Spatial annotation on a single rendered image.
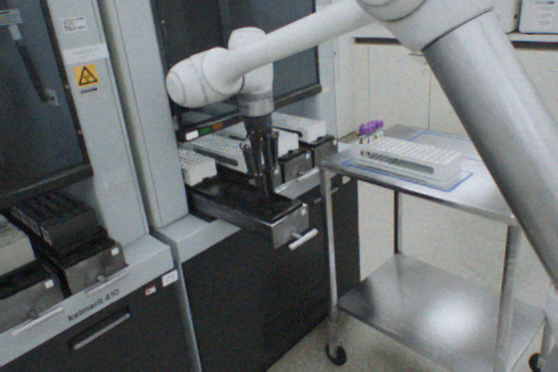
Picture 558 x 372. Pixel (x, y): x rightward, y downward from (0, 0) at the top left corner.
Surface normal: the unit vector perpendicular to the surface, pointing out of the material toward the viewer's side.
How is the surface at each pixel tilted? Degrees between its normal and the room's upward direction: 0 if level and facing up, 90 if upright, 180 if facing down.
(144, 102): 90
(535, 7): 90
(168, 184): 90
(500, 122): 82
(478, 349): 0
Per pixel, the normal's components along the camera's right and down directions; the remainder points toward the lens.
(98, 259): 0.73, 0.20
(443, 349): -0.08, -0.92
